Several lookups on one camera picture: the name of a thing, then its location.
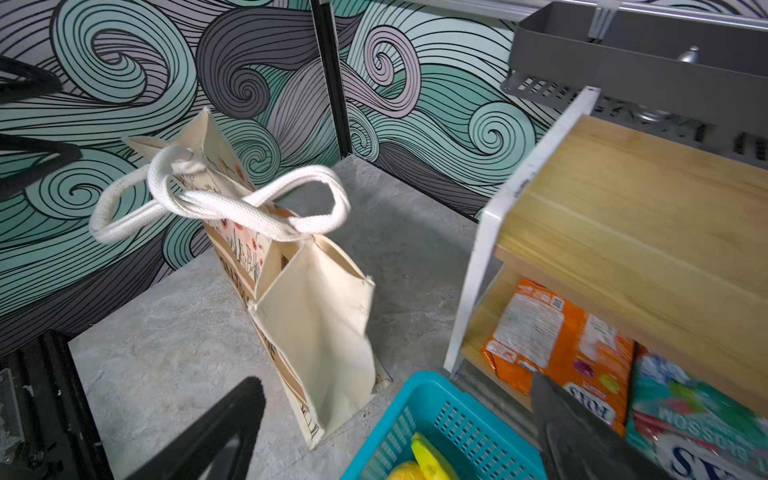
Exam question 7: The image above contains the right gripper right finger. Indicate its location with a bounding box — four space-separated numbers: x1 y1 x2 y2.
531 373 669 480

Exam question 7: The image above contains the black metal wall tray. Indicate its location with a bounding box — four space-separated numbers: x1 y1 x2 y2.
501 2 767 168

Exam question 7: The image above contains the teal plastic basket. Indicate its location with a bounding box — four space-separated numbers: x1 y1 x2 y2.
342 371 547 479

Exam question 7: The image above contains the floral canvas tote bag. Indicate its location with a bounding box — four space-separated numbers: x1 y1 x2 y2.
89 110 390 448

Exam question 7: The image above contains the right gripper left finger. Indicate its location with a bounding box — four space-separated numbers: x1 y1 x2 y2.
130 376 266 479

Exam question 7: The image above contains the white wooden two-tier shelf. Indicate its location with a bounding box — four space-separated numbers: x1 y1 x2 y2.
443 86 767 414

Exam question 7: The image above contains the green Fox's candy bag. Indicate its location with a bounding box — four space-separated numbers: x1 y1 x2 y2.
625 346 767 479

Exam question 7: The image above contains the single yellow banana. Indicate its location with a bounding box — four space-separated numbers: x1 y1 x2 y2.
411 433 460 480

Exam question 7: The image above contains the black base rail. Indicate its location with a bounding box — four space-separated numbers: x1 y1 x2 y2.
1 331 113 479

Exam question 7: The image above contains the small yellow pear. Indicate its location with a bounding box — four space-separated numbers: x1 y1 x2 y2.
386 461 426 480

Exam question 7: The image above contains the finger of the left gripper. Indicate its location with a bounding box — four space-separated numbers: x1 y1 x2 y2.
1 56 62 104
1 134 82 201

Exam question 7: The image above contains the orange candy bag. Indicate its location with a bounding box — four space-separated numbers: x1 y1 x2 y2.
481 277 635 436

